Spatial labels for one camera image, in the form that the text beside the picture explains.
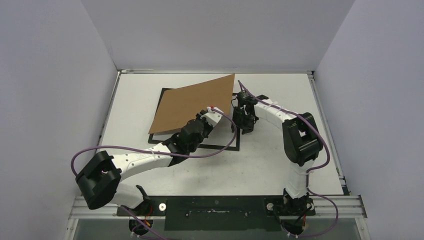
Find brown cardboard backing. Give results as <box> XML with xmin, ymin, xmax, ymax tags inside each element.
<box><xmin>148</xmin><ymin>74</ymin><xmax>235</xmax><ymax>134</ymax></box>

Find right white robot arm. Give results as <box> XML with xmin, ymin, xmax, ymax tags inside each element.
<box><xmin>232</xmin><ymin>90</ymin><xmax>324</xmax><ymax>216</ymax></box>

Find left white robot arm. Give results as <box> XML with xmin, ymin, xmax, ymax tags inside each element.
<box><xmin>75</xmin><ymin>110</ymin><xmax>222</xmax><ymax>216</ymax></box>

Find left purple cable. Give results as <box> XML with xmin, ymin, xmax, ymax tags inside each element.
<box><xmin>70</xmin><ymin>107</ymin><xmax>239</xmax><ymax>240</ymax></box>

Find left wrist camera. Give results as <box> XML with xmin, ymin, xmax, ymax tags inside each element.
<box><xmin>202</xmin><ymin>106</ymin><xmax>222</xmax><ymax>127</ymax></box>

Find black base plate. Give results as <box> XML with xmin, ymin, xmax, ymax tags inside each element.
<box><xmin>134</xmin><ymin>195</ymin><xmax>316</xmax><ymax>232</ymax></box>

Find aluminium front rail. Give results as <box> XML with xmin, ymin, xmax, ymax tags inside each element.
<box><xmin>69</xmin><ymin>195</ymin><xmax>368</xmax><ymax>219</ymax></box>

